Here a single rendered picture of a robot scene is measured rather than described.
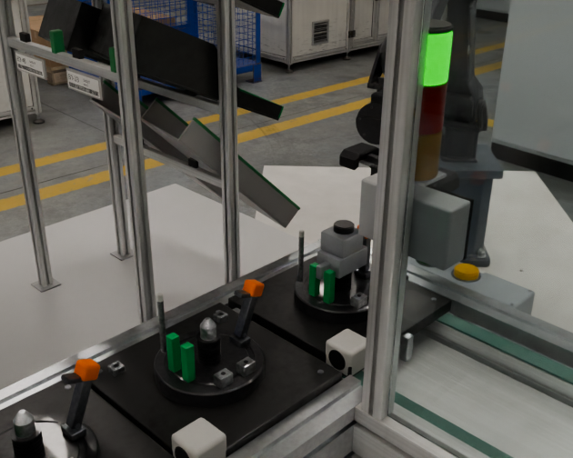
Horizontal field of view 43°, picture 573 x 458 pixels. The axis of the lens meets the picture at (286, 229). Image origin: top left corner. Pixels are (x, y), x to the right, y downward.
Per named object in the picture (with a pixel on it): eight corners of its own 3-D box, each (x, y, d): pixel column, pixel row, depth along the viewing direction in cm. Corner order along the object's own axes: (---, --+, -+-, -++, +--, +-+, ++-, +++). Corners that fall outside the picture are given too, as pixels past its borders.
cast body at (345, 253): (344, 254, 111) (346, 212, 108) (366, 264, 108) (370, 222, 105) (306, 273, 106) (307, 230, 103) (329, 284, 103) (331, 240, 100)
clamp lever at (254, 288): (239, 332, 97) (255, 278, 96) (250, 338, 96) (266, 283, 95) (220, 333, 94) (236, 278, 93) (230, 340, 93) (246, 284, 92)
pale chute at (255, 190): (245, 203, 137) (259, 184, 137) (286, 228, 128) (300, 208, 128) (139, 119, 118) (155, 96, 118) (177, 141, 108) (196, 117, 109)
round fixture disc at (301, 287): (336, 266, 119) (336, 255, 118) (406, 298, 110) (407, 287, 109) (275, 298, 110) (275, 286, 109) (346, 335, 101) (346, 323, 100)
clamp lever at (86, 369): (75, 420, 82) (91, 357, 80) (85, 429, 80) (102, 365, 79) (47, 424, 79) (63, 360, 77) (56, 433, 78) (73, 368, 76)
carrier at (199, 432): (220, 313, 110) (217, 238, 104) (342, 384, 95) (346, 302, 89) (77, 384, 94) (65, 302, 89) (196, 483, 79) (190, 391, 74)
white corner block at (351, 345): (345, 351, 102) (346, 326, 100) (371, 364, 99) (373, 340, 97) (323, 365, 99) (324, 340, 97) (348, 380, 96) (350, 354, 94)
